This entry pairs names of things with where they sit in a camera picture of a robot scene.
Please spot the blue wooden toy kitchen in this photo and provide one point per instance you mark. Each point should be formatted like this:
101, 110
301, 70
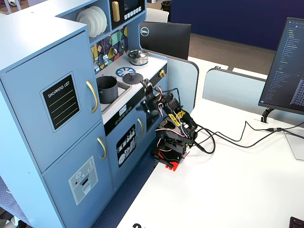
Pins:
59, 123

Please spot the white toy plate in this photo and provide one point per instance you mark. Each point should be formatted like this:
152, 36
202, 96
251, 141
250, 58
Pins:
85, 22
99, 20
105, 19

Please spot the black shopping list board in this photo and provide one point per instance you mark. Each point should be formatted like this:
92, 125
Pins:
60, 102

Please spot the white toy sink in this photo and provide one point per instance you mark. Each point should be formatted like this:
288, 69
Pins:
123, 91

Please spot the silver monitor base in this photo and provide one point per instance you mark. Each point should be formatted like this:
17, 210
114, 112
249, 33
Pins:
295, 145

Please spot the hanging toy spoon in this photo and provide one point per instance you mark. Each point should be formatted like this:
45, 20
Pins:
114, 50

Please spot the black keyboard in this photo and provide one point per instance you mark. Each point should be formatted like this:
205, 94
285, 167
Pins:
297, 223

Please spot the black toy microwave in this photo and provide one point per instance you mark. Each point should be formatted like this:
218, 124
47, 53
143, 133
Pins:
129, 10

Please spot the silver toy pot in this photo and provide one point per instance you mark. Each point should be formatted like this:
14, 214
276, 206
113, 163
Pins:
139, 60

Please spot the gold stove knob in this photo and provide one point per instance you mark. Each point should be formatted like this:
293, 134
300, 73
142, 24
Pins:
162, 73

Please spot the gray ice dispenser panel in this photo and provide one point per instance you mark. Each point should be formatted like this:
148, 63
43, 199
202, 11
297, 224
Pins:
83, 180

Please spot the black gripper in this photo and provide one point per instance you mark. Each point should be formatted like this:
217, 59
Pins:
150, 97

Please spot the dark gray pot lid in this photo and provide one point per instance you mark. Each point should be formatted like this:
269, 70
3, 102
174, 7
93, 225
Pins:
132, 78

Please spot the black trash bin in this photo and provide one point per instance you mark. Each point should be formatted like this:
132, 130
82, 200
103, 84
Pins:
166, 6

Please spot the black Dell monitor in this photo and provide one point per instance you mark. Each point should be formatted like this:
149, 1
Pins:
166, 39

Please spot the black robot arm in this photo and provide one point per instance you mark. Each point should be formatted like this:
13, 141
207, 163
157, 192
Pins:
178, 133

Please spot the light blue desk divider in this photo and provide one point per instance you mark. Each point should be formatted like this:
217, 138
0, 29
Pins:
235, 90
183, 80

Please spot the white chair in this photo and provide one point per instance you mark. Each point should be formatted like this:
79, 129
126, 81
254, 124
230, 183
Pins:
156, 14

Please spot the black monitor showing code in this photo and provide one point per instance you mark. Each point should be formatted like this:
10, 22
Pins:
285, 66

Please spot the hanging toy spatula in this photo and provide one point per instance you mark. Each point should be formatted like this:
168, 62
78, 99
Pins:
105, 58

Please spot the silver pot lid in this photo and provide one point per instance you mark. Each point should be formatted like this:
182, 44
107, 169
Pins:
136, 54

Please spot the red and black robot base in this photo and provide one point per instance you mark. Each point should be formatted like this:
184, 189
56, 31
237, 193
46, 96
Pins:
174, 164

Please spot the hanging toy strainer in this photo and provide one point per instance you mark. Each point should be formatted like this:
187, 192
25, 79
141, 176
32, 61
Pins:
96, 63

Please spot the dark gray toy pot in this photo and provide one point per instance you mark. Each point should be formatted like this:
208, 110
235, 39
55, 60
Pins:
108, 91

